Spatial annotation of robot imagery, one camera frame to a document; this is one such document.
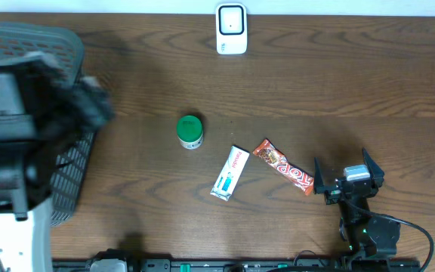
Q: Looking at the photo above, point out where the white Panadol medicine box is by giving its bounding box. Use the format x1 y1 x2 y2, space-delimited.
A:
210 146 249 201

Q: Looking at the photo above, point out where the red Top chocolate bar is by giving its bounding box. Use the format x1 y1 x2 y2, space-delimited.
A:
253 139 314 196

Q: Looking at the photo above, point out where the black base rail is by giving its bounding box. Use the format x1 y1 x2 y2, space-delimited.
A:
52 249 421 272

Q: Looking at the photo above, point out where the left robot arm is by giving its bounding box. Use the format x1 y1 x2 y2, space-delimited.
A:
0 52 113 271

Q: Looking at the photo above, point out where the white barcode scanner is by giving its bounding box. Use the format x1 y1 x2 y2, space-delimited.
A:
215 3 248 55

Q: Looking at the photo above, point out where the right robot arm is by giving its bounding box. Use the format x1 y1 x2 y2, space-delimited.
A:
313 149 400 271

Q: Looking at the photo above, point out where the grey plastic mesh basket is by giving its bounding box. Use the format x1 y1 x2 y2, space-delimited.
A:
0 21 95 227

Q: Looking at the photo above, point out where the green lid white jar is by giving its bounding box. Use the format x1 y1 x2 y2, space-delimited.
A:
176 115 204 150

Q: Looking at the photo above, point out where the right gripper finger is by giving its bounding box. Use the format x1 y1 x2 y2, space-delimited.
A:
362 148 384 187
313 157 324 194

